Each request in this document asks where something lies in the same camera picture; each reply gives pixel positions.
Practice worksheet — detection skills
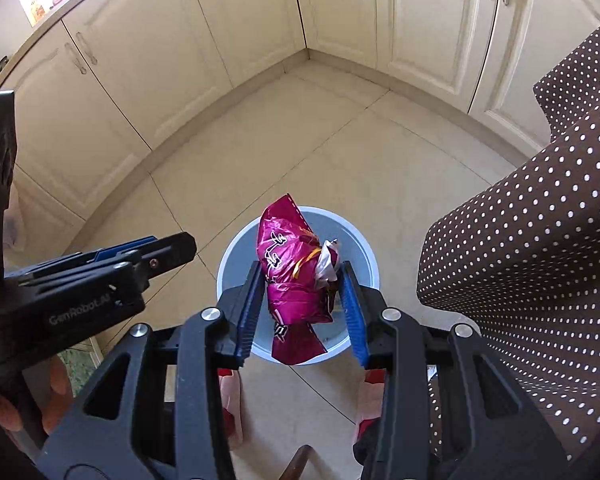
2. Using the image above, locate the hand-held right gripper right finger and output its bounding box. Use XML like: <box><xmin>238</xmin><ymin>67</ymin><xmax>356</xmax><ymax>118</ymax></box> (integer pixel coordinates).
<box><xmin>339</xmin><ymin>260</ymin><xmax>568</xmax><ymax>480</ymax></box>

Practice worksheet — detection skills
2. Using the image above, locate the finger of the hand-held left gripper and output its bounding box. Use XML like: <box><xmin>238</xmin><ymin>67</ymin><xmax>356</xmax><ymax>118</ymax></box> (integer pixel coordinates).
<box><xmin>111</xmin><ymin>232</ymin><xmax>197</xmax><ymax>291</ymax></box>
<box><xmin>35</xmin><ymin>236</ymin><xmax>157</xmax><ymax>267</ymax></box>

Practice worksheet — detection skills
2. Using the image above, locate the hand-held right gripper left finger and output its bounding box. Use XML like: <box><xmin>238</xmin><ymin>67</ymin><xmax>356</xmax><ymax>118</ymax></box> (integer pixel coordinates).
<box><xmin>37</xmin><ymin>260</ymin><xmax>267</xmax><ymax>480</ymax></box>

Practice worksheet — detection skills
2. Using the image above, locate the light blue waste bin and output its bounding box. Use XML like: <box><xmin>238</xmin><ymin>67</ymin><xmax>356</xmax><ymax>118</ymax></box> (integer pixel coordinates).
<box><xmin>216</xmin><ymin>205</ymin><xmax>381</xmax><ymax>365</ymax></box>

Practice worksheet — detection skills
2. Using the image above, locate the magenta snack bag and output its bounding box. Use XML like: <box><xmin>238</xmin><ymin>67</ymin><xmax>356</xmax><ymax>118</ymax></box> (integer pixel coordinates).
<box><xmin>258</xmin><ymin>192</ymin><xmax>342</xmax><ymax>367</ymax></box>

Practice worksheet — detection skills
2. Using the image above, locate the person's left hand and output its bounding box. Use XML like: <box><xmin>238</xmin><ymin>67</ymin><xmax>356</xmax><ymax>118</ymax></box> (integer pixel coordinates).
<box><xmin>0</xmin><ymin>352</ymin><xmax>76</xmax><ymax>433</ymax></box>

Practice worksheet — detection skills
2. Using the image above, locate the green patterned mat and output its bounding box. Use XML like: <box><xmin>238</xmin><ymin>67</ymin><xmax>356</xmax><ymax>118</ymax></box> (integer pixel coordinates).
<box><xmin>57</xmin><ymin>337</ymin><xmax>103</xmax><ymax>398</ymax></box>

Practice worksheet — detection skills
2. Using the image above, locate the red and pink slipper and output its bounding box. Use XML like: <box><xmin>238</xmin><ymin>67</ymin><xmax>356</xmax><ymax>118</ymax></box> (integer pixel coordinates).
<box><xmin>352</xmin><ymin>367</ymin><xmax>388</xmax><ymax>461</ymax></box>
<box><xmin>219</xmin><ymin>367</ymin><xmax>245</xmax><ymax>446</ymax></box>

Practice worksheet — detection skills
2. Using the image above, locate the pale cloth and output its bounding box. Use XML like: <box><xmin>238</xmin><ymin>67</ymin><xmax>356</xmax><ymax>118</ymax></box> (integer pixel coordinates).
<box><xmin>2</xmin><ymin>180</ymin><xmax>31</xmax><ymax>253</ymax></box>

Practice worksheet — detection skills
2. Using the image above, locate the brown wooden chair part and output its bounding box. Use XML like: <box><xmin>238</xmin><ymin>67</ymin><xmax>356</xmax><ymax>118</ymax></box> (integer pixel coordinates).
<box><xmin>280</xmin><ymin>444</ymin><xmax>313</xmax><ymax>480</ymax></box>

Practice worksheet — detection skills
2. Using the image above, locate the brown polka-dot tablecloth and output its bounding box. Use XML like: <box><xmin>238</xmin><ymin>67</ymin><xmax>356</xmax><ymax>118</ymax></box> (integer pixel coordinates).
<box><xmin>416</xmin><ymin>15</ymin><xmax>600</xmax><ymax>461</ymax></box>

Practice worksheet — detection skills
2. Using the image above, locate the cream kitchen cabinet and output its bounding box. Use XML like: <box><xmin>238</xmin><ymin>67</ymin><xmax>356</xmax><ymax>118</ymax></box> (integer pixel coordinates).
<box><xmin>0</xmin><ymin>0</ymin><xmax>600</xmax><ymax>221</ymax></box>

